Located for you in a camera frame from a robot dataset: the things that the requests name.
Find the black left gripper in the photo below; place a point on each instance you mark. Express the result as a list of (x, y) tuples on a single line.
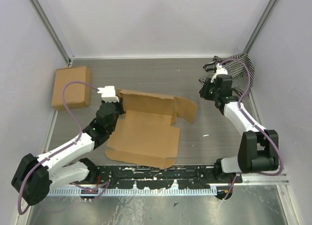
[(120, 105)]

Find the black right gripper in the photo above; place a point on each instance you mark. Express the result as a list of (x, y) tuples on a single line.
[(204, 92)]

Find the brown cardboard box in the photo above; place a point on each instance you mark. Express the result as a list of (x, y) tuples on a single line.
[(146, 134), (76, 95)]

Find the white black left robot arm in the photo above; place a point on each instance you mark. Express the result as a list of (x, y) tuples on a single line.
[(37, 175)]

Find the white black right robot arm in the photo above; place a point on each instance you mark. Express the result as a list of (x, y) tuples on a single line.
[(258, 150)]

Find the closed brown cardboard box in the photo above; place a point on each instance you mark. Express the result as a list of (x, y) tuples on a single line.
[(76, 95)]

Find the black white striped cloth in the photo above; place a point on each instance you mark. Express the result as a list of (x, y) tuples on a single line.
[(239, 67)]

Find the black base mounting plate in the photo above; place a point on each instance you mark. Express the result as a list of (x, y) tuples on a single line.
[(141, 177)]

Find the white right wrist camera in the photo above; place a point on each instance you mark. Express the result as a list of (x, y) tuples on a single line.
[(220, 70)]

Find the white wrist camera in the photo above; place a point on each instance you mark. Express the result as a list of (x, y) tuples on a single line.
[(108, 94), (220, 70)]

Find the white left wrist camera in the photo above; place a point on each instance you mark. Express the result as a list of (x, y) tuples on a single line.
[(108, 94)]

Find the white slotted cable duct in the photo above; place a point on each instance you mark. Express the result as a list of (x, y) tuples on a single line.
[(174, 191)]

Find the aluminium front rail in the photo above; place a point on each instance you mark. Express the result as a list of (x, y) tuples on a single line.
[(242, 178)]

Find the left aluminium corner post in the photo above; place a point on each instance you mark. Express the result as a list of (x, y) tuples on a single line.
[(47, 24)]

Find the aluminium corner post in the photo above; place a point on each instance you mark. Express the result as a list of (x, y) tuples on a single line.
[(260, 24), (47, 24)]

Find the right aluminium corner post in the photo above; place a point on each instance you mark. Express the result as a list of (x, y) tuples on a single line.
[(260, 24)]

